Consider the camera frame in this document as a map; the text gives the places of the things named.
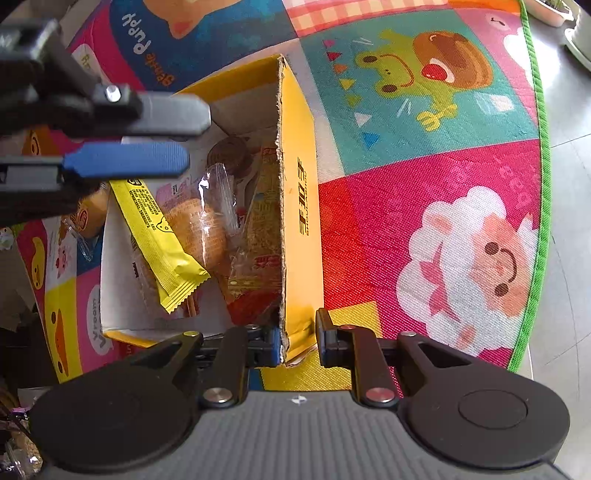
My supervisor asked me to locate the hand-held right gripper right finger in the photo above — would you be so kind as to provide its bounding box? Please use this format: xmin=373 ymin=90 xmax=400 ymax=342
xmin=315 ymin=308 xmax=481 ymax=409

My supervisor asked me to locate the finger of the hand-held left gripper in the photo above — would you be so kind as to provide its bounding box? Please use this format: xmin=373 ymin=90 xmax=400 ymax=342
xmin=0 ymin=141 xmax=190 ymax=227
xmin=0 ymin=21 xmax=213 ymax=139

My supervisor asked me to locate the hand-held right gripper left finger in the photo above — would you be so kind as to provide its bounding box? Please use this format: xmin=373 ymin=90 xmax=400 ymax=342
xmin=122 ymin=323 xmax=282 ymax=409

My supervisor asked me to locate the red yellow snack packet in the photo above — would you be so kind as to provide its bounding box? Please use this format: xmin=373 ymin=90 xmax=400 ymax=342
xmin=226 ymin=251 xmax=281 ymax=326

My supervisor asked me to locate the pink snack packet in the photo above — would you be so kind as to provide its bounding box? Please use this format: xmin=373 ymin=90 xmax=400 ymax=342
xmin=154 ymin=182 xmax=195 ymax=209

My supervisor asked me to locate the bun packet with red label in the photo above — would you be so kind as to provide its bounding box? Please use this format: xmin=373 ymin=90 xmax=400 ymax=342
xmin=62 ymin=187 xmax=112 ymax=259

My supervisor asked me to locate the round brown biscuit packet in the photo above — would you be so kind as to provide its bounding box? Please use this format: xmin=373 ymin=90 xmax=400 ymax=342
xmin=205 ymin=136 xmax=254 ymax=178

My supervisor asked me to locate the yellow wafer bar packet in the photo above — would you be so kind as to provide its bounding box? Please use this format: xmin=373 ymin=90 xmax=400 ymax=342
xmin=110 ymin=179 xmax=211 ymax=315

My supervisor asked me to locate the clear bun packet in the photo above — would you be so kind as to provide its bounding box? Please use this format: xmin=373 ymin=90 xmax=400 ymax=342
xmin=164 ymin=162 xmax=241 ymax=280

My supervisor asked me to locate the yellow cardboard box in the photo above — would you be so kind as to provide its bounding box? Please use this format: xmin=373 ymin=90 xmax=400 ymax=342
xmin=99 ymin=54 xmax=326 ymax=367

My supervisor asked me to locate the orange noodle snack packet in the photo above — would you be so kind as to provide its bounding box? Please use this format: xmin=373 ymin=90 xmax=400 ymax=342
xmin=247 ymin=145 xmax=282 ymax=259

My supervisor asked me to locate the colourful printed play mat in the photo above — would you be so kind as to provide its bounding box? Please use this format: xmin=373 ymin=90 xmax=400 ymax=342
xmin=14 ymin=0 xmax=552 ymax=384

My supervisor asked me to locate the white planter with green plants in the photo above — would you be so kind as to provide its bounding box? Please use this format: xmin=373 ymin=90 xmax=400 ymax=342
xmin=526 ymin=0 xmax=576 ymax=27

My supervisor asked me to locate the white plant pot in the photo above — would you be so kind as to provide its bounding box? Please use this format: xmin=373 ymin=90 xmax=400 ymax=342
xmin=563 ymin=16 xmax=591 ymax=70

